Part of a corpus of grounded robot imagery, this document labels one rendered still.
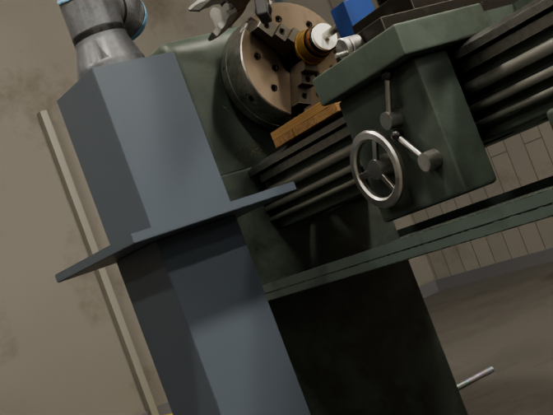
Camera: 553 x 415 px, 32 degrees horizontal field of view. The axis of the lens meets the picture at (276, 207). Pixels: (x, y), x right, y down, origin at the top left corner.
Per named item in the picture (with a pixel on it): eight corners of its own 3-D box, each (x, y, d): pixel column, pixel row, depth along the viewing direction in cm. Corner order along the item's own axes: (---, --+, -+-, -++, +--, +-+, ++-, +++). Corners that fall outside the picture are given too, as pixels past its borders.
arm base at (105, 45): (97, 69, 196) (80, 25, 197) (70, 95, 208) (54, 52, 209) (159, 57, 205) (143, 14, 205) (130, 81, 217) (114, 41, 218)
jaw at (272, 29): (276, 62, 252) (239, 34, 248) (284, 48, 254) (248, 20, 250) (296, 47, 242) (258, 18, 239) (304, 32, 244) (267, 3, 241)
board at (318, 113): (276, 148, 237) (270, 132, 237) (386, 114, 255) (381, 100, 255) (337, 111, 211) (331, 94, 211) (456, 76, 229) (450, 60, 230)
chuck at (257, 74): (243, 134, 249) (212, 20, 252) (343, 118, 265) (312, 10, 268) (259, 124, 242) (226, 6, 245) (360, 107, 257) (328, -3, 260)
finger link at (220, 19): (205, 25, 219) (224, -7, 214) (220, 43, 217) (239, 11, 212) (196, 26, 217) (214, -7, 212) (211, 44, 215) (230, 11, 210)
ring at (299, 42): (284, 38, 244) (301, 24, 236) (313, 30, 249) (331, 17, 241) (296, 72, 244) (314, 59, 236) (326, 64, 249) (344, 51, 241)
